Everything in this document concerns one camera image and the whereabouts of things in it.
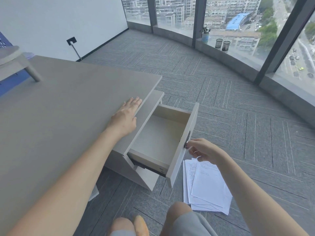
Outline person's right forearm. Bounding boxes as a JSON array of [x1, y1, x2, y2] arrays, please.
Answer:
[[214, 150, 309, 236]]

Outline person's right leg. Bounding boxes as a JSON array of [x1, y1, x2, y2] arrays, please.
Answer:
[[167, 202, 195, 236]]

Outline grey power cable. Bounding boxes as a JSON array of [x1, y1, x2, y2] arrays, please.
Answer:
[[71, 43, 83, 62]]

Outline grey shorts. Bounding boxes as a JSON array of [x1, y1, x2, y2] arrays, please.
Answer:
[[111, 210, 218, 236]]

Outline orange slipper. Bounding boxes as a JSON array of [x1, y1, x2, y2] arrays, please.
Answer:
[[133, 215, 150, 236]]

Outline grey wooden drawer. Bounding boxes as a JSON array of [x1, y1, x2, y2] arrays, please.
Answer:
[[127, 102, 200, 189]]

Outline grey drawer cabinet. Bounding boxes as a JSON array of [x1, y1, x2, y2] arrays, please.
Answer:
[[104, 90, 165, 192]]

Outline dark window frame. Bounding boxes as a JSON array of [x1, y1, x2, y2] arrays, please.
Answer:
[[120, 0, 315, 84]]

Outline stack of white paper sheets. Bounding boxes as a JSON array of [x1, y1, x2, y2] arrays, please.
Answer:
[[182, 158, 233, 216]]

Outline person's left leg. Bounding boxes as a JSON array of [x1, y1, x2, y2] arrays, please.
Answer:
[[109, 217, 136, 236]]

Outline person's left forearm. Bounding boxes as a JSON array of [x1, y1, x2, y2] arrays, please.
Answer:
[[7, 125, 124, 236]]

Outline potted plant in blue pot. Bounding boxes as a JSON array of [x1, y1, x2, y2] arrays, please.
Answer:
[[201, 26, 211, 43]]

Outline grey monitor riser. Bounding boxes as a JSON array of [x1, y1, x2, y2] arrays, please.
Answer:
[[0, 45, 42, 83]]

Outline white paper under desk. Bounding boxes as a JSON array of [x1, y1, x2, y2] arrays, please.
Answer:
[[88, 184, 99, 202]]

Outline person's leg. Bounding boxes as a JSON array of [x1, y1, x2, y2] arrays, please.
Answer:
[[109, 217, 136, 236], [167, 202, 195, 236]]

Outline person's left hand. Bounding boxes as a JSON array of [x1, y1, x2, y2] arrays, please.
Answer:
[[109, 96, 143, 138]]

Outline blue chair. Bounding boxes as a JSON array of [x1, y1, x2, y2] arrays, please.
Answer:
[[0, 31, 35, 97]]

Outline person's right hand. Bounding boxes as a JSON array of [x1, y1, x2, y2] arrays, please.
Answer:
[[185, 138, 222, 165]]

